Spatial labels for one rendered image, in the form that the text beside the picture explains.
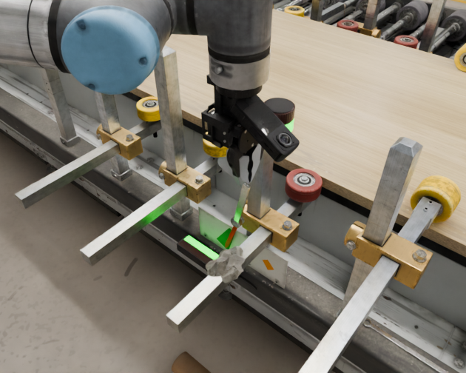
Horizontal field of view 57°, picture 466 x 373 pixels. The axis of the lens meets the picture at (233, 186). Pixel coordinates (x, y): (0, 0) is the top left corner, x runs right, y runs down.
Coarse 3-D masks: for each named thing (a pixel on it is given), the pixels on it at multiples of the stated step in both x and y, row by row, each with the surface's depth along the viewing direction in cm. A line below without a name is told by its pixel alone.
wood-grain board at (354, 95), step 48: (192, 48) 146; (288, 48) 146; (336, 48) 146; (384, 48) 146; (144, 96) 125; (192, 96) 122; (288, 96) 122; (336, 96) 122; (384, 96) 122; (432, 96) 122; (336, 144) 104; (384, 144) 104; (432, 144) 104; (336, 192) 95; (432, 240) 85
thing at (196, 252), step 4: (180, 244) 107; (184, 244) 107; (188, 244) 107; (184, 248) 106; (188, 248) 106; (192, 248) 106; (192, 252) 105; (196, 252) 105; (200, 252) 105; (196, 256) 104; (200, 256) 104; (204, 256) 104; (204, 260) 103; (208, 260) 103; (212, 260) 103
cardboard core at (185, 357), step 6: (180, 354) 150; (186, 354) 151; (180, 360) 148; (186, 360) 148; (192, 360) 149; (174, 366) 148; (180, 366) 147; (186, 366) 147; (192, 366) 147; (198, 366) 147; (174, 372) 150; (180, 372) 147; (186, 372) 146; (192, 372) 145; (198, 372) 145; (204, 372) 146; (210, 372) 147
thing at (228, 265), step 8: (232, 248) 84; (240, 248) 84; (224, 256) 83; (232, 256) 81; (240, 256) 83; (208, 264) 82; (216, 264) 80; (224, 264) 81; (232, 264) 81; (240, 264) 82; (208, 272) 81; (216, 272) 80; (224, 272) 80; (232, 272) 79; (240, 272) 80; (224, 280) 79
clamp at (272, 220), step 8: (248, 216) 91; (264, 216) 90; (272, 216) 90; (280, 216) 90; (248, 224) 93; (256, 224) 91; (264, 224) 89; (272, 224) 89; (280, 224) 89; (296, 224) 89; (272, 232) 88; (280, 232) 87; (288, 232) 87; (296, 232) 90; (272, 240) 90; (280, 240) 88; (288, 240) 88; (296, 240) 92; (280, 248) 89
